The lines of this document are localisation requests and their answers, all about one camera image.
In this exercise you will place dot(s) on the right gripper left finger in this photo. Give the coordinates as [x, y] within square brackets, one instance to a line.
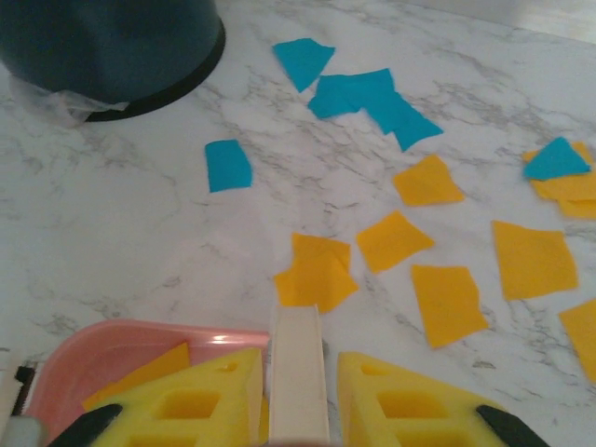
[195, 396]

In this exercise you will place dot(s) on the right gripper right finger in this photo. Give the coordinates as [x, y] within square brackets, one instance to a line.
[400, 400]

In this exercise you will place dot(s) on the yellow paper scrap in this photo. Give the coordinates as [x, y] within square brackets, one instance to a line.
[316, 288]
[393, 239]
[447, 302]
[139, 377]
[533, 261]
[579, 209]
[428, 181]
[321, 249]
[568, 188]
[582, 335]

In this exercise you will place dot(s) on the pink plastic dustpan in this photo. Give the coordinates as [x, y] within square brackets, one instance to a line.
[93, 349]

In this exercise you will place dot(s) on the clear tape strip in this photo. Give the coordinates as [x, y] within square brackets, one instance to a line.
[56, 104]

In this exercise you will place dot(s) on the dark blue waste bin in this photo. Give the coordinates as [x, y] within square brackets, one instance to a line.
[102, 46]

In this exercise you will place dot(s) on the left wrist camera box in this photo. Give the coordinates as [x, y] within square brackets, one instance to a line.
[18, 430]

